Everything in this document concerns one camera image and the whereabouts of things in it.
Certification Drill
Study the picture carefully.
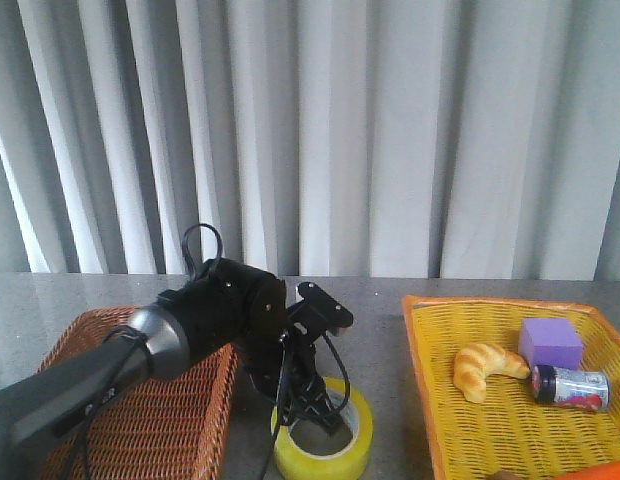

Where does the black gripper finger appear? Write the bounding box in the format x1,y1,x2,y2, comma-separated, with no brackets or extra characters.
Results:
309,399,345,436

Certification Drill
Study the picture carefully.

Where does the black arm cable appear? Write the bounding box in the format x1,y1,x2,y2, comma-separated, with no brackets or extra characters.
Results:
181,223,225,281

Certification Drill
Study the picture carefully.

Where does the small printed can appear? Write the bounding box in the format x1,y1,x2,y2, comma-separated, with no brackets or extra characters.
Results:
531,365,611,411

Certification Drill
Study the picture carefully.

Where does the toy croissant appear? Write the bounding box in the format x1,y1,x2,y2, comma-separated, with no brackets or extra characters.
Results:
453,343,531,404

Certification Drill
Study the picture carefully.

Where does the yellow tape roll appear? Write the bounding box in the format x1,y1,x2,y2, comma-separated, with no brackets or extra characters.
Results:
274,388,373,480

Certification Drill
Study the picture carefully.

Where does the yellow woven basket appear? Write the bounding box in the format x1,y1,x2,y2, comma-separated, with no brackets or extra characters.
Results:
403,296,620,479

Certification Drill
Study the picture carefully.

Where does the brown wicker basket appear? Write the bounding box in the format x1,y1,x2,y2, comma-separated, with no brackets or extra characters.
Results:
34,305,240,480

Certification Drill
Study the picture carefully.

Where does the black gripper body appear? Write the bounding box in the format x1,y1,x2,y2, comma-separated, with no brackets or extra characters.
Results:
239,329,339,425

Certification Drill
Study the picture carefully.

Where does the orange toy carrot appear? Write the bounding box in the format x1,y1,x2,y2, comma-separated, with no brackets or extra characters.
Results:
556,461,620,480

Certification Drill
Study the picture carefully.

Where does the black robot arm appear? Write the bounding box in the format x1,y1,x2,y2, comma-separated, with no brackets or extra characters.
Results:
0,258,353,479

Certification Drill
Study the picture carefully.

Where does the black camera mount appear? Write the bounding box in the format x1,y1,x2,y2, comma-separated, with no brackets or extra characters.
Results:
286,281,354,344

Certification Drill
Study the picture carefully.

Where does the grey curtain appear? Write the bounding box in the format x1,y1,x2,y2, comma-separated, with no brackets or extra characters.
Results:
0,1,620,281

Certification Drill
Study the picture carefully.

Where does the purple foam block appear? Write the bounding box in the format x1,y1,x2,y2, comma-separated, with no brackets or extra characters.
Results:
518,318,584,370

